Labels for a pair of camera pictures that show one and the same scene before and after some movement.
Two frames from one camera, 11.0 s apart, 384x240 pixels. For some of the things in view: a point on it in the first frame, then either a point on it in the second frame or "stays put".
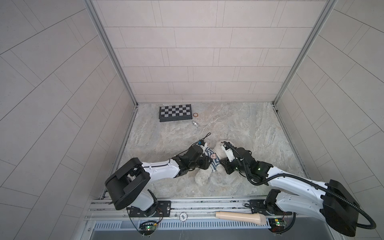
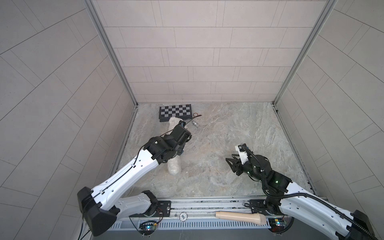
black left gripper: x=205 y=160 -> x=181 y=149
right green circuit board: x=276 y=224 stays put
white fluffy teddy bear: x=207 y=177 -> x=175 y=165
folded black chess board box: x=175 y=113 stays put
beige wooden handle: x=255 y=218 stays put
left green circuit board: x=147 y=227 stays put
